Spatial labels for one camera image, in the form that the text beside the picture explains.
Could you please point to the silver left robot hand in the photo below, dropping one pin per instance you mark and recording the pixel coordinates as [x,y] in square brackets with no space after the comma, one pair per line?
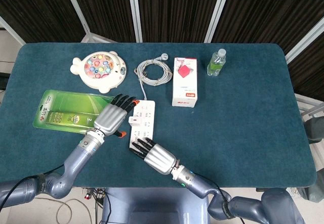
[111,117]

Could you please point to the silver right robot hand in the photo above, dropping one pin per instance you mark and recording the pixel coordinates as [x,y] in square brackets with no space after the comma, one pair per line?
[159,158]

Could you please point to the white plug adapter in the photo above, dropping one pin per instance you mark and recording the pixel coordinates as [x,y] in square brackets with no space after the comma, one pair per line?
[134,120]

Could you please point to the white power strip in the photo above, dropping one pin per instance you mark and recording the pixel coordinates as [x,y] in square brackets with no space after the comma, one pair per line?
[145,122]

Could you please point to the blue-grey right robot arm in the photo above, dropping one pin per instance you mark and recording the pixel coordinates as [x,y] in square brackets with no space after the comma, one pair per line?
[200,183]

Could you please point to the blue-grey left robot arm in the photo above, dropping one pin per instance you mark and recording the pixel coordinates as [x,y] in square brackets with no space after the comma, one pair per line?
[76,158]

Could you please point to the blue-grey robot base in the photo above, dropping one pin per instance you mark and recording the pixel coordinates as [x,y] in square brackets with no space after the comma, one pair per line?
[152,203]

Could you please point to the cream fish-shaped fishing toy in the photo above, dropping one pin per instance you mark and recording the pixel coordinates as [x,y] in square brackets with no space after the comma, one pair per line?
[106,82]

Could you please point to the green blister package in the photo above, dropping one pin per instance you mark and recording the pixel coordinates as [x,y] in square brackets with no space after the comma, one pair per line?
[65,107]

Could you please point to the white cardboard box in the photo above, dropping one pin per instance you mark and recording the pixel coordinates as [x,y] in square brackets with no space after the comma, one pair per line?
[184,92]

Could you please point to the teal table cloth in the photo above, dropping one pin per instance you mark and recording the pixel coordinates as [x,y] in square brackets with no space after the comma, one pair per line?
[240,132]

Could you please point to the dark slatted partition panel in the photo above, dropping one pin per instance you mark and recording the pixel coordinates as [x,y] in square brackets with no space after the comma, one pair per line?
[108,11]
[265,11]
[174,11]
[38,6]

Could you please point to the clear bottle with green label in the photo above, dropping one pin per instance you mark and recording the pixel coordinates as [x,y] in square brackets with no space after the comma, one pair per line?
[216,64]

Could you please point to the white partition frame post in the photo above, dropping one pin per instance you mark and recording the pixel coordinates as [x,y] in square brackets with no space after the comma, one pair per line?
[76,8]
[217,11]
[303,41]
[135,11]
[12,30]

